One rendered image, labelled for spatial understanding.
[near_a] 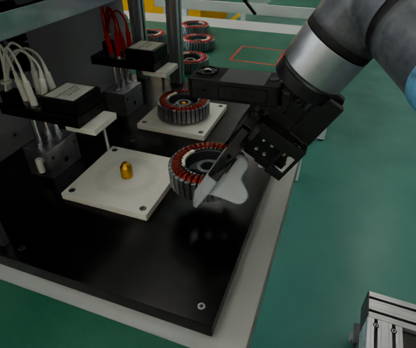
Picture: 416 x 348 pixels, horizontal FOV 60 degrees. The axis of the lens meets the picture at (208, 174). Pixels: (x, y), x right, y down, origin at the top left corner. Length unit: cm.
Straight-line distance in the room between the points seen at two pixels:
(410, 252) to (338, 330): 52
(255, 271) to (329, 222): 124
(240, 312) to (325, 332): 92
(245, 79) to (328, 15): 11
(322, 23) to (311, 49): 2
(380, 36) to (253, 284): 32
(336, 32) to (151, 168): 38
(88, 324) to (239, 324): 18
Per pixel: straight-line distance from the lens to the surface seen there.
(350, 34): 37
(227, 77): 43
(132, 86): 84
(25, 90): 60
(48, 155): 64
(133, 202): 56
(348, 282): 152
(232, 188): 45
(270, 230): 56
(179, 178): 48
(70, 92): 58
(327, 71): 38
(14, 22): 54
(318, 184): 193
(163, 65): 78
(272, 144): 42
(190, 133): 72
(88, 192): 59
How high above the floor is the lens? 114
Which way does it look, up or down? 36 degrees down
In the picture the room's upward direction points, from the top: straight up
